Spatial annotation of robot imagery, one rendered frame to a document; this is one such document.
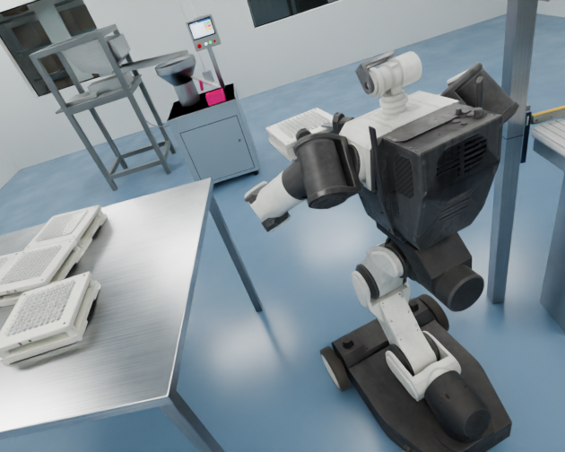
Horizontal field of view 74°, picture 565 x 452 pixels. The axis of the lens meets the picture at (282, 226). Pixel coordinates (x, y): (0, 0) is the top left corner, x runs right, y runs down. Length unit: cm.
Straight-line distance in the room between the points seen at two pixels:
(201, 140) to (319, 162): 278
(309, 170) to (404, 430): 110
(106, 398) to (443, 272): 89
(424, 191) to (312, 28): 550
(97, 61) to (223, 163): 159
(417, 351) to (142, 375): 98
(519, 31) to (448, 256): 77
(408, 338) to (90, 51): 377
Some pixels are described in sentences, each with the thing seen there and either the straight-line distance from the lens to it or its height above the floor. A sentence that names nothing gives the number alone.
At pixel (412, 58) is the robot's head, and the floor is 139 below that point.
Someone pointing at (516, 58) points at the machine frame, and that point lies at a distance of 151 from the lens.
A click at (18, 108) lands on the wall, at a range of 698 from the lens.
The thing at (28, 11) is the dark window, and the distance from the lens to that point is 666.
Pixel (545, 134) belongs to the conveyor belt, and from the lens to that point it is 158.
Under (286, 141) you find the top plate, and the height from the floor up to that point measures 109.
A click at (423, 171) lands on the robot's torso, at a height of 125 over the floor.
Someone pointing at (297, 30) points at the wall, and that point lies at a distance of 616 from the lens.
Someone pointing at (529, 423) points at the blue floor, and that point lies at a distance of 187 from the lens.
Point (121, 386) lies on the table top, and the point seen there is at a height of 90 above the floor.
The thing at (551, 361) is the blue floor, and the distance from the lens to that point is 204.
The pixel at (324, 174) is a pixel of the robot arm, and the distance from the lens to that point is 81.
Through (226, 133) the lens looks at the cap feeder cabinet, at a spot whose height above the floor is 50.
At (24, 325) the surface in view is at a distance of 140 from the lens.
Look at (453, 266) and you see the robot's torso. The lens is 104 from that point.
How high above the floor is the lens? 165
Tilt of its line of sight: 35 degrees down
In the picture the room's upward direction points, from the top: 19 degrees counter-clockwise
